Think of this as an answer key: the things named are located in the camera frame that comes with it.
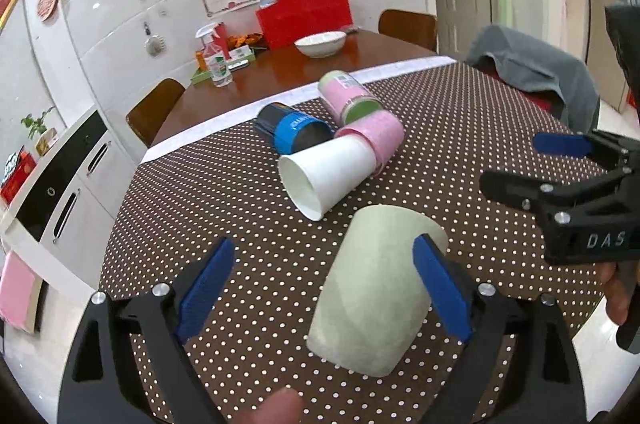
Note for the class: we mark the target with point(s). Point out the white ceramic bowl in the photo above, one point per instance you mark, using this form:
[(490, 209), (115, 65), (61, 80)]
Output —
[(321, 45)]

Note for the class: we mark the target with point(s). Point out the pink green canister cup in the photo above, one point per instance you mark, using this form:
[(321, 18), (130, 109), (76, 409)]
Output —
[(346, 99)]

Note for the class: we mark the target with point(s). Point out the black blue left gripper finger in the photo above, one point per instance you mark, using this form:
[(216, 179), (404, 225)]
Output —
[(101, 383), (542, 383)]

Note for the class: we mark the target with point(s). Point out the white black sideboard cabinet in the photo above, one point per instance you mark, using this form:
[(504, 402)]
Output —
[(61, 218)]

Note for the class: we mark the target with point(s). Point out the black blue cup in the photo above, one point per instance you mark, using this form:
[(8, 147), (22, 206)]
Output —
[(288, 130)]

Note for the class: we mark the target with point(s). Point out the person's right hand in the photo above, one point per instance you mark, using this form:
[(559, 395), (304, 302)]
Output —
[(617, 299)]

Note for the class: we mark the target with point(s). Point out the brown polka dot tablecloth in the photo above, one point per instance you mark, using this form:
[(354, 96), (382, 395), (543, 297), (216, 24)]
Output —
[(458, 122)]

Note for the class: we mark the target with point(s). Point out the pink sleeved paper cup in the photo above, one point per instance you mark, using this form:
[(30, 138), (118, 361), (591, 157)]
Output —
[(383, 132)]

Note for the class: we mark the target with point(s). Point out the hanging round brush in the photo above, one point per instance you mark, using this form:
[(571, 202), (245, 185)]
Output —
[(154, 44)]

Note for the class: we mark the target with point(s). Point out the person's left thumb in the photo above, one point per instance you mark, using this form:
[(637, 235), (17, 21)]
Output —
[(283, 407)]

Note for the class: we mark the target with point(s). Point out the brown wooden chair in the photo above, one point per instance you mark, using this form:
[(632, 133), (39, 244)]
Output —
[(148, 115), (411, 27)]

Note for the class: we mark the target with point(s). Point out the pink towel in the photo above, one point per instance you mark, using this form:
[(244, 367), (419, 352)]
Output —
[(19, 294)]

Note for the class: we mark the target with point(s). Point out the small potted green plant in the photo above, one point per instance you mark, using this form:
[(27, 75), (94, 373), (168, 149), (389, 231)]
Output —
[(43, 136)]

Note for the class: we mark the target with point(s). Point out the red box on sideboard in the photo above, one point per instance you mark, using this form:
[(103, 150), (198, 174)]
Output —
[(18, 167)]

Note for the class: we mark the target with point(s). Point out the grey jacket on chair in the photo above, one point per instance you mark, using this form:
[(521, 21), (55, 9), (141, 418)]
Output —
[(531, 65)]

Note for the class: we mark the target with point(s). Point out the clear spray bottle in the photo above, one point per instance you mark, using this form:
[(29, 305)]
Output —
[(215, 52)]

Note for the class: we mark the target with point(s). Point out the green tray with items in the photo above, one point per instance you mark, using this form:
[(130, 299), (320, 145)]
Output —
[(239, 58)]

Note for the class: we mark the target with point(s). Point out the brown wooden chair far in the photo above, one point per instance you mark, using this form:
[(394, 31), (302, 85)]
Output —
[(411, 27)]

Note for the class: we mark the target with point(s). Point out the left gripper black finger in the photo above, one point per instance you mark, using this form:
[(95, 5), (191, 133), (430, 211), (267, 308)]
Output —
[(512, 190)]

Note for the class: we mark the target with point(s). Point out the light green paper cup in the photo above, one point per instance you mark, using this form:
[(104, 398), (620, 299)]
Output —
[(373, 301)]

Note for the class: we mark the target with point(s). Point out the red gift bag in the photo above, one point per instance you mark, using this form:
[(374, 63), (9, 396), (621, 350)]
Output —
[(285, 21)]

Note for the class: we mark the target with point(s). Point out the white paper cup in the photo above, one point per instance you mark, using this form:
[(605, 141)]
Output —
[(317, 178)]

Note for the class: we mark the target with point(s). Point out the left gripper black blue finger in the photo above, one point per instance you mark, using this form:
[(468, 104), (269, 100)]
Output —
[(574, 146)]

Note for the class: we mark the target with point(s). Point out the brown wooden chair left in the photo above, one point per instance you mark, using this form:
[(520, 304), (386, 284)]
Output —
[(148, 115)]

